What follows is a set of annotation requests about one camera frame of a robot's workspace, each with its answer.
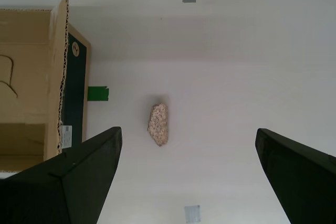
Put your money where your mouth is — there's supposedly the speckled granite rock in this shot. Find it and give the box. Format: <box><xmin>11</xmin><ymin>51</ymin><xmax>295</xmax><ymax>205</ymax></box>
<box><xmin>147</xmin><ymin>102</ymin><xmax>169</xmax><ymax>147</ymax></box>

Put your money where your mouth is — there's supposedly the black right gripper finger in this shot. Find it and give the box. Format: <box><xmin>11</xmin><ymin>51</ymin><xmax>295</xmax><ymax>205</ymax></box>
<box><xmin>256</xmin><ymin>128</ymin><xmax>336</xmax><ymax>224</ymax></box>
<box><xmin>0</xmin><ymin>126</ymin><xmax>123</xmax><ymax>224</ymax></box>

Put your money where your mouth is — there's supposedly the green tape square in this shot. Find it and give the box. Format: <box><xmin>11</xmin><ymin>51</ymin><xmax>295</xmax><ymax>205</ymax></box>
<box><xmin>88</xmin><ymin>86</ymin><xmax>109</xmax><ymax>102</ymax></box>

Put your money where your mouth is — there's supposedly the brown cardboard box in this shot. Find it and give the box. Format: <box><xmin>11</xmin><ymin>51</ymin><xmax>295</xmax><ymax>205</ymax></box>
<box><xmin>0</xmin><ymin>0</ymin><xmax>92</xmax><ymax>174</ymax></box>

